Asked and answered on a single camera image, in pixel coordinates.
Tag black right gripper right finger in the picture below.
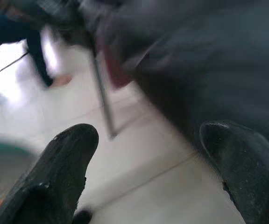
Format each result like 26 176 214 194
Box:
199 120 269 224

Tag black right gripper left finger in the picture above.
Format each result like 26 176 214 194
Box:
0 123 99 224

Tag green round object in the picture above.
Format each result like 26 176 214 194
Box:
0 136 38 187

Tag black metal table leg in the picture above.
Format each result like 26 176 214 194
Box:
92 57 119 139

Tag person bare foot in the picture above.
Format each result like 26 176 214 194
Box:
51 73 73 86

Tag black cloth table cover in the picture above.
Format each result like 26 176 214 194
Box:
78 0 269 154

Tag person leg dark trousers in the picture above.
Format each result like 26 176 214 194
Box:
24 28 55 88

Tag thin black floor cable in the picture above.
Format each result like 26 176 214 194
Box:
0 51 29 82

